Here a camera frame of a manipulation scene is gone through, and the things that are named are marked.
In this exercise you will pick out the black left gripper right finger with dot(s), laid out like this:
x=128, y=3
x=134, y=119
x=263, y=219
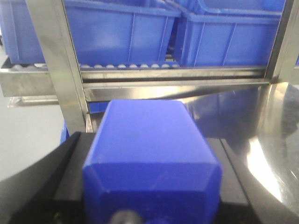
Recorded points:
x=253, y=186

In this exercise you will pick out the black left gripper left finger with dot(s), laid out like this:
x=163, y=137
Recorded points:
x=50, y=191

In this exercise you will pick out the blue bottle-shaped part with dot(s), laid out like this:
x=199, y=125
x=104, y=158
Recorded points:
x=148, y=156

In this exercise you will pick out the stainless steel shelf rack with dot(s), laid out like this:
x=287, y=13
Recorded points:
x=63, y=81

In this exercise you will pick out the blue bin far left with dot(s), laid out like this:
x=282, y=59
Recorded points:
x=19, y=35

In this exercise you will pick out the blue plastic bin left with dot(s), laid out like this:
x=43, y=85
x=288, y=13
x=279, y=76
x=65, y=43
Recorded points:
x=114, y=32

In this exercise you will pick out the blue plastic bin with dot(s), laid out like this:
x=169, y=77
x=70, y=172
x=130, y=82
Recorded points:
x=114, y=32
x=226, y=32

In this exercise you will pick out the blue plastic bin middle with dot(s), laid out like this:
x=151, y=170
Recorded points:
x=226, y=32

